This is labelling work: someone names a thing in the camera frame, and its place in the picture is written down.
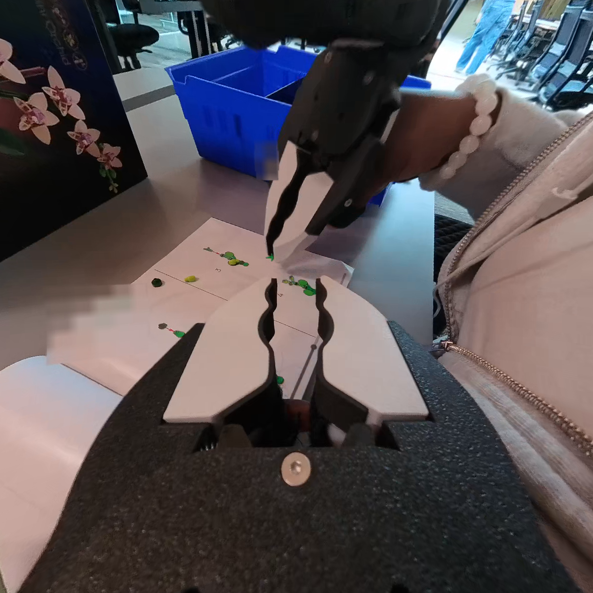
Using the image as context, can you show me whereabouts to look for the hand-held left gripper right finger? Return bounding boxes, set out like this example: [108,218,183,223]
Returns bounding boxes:
[316,276,430,429]

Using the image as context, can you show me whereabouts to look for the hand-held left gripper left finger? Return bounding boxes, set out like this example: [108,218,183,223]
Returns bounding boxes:
[163,278,284,424]

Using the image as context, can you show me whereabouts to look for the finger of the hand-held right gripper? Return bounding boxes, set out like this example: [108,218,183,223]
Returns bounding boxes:
[276,136,395,263]
[264,140,309,254]

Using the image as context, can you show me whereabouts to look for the grey desk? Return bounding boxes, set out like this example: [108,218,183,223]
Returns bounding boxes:
[0,67,435,371]

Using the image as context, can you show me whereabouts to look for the person's right hand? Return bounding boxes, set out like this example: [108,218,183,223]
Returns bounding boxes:
[382,90,479,184]

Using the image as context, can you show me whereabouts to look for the white instruction sheet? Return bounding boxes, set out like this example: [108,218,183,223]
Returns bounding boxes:
[46,217,355,410]

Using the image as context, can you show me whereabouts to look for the blue plastic bin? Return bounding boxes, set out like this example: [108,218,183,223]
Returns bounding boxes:
[165,45,431,207]

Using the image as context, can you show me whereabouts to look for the black mesh chair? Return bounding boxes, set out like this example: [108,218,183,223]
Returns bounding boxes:
[433,214,474,346]

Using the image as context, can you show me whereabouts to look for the person's beige zip jacket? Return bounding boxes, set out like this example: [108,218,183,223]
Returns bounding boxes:
[433,111,593,593]

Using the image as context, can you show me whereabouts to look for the dark orchid print box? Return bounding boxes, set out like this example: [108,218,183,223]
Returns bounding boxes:
[0,0,149,262]

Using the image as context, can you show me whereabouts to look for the row of black office chairs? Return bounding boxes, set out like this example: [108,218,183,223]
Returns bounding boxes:
[491,0,593,109]

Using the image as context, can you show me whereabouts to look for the black office chair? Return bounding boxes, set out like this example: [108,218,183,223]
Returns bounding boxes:
[99,0,160,70]

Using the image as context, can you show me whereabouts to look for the white bead bracelet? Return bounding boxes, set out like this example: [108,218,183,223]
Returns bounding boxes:
[419,74,501,191]

